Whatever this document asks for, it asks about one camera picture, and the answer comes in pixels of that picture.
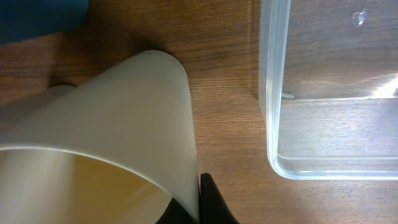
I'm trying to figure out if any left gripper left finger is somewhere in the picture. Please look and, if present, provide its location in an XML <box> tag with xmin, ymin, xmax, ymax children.
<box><xmin>155</xmin><ymin>198</ymin><xmax>195</xmax><ymax>224</ymax></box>

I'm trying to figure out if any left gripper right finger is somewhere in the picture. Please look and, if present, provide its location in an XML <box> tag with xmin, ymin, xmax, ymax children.
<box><xmin>200</xmin><ymin>173</ymin><xmax>239</xmax><ymax>224</ymax></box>

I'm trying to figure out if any cream cup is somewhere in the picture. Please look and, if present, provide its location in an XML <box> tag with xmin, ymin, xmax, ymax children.
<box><xmin>1</xmin><ymin>85</ymin><xmax>75</xmax><ymax>128</ymax></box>
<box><xmin>1</xmin><ymin>50</ymin><xmax>200</xmax><ymax>220</ymax></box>

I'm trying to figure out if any blue cup front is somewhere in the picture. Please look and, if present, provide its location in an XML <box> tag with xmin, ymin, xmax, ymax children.
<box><xmin>1</xmin><ymin>0</ymin><xmax>90</xmax><ymax>45</ymax></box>

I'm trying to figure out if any clear plastic storage container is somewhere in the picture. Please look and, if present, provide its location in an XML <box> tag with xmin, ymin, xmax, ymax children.
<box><xmin>259</xmin><ymin>0</ymin><xmax>397</xmax><ymax>180</ymax></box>

